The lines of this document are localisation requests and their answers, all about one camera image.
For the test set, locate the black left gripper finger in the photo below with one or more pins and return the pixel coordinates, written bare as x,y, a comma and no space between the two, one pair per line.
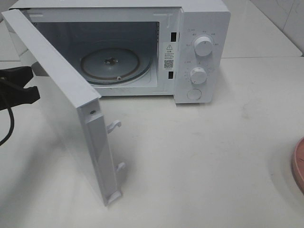
16,77
11,97

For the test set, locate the round white door button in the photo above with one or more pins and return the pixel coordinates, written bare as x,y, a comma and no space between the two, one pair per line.
194,94

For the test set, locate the white microwave knob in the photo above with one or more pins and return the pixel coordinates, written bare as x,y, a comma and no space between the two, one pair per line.
198,75
203,45

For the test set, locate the pink round plate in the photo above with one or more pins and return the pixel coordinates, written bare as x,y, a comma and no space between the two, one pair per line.
298,164

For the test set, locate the glass microwave turntable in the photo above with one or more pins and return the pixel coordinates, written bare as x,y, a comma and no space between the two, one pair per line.
111,66

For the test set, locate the white warning label sticker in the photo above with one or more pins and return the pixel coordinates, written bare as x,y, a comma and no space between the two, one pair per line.
168,54

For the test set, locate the white microwave oven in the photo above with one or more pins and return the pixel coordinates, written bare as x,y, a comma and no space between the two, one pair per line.
76,28

